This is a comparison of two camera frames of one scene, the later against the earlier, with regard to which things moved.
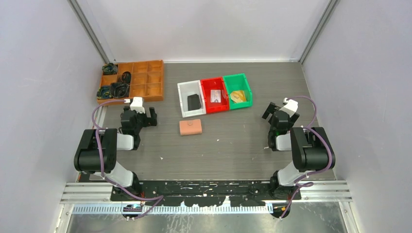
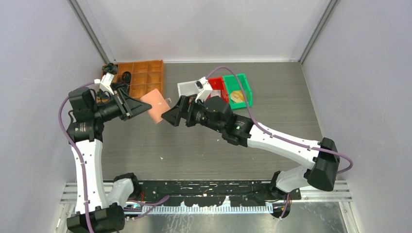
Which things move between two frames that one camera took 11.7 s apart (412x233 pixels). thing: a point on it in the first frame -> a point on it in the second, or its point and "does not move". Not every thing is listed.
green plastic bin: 240,93 does not move
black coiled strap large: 119,90 does not move
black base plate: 208,193 does not move
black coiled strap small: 126,77 does not move
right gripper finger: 268,110 -> 183,101
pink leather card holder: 190,127 -> 159,105
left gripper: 153,115 -> 128,108
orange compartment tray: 146,81 does not move
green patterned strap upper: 110,69 does not move
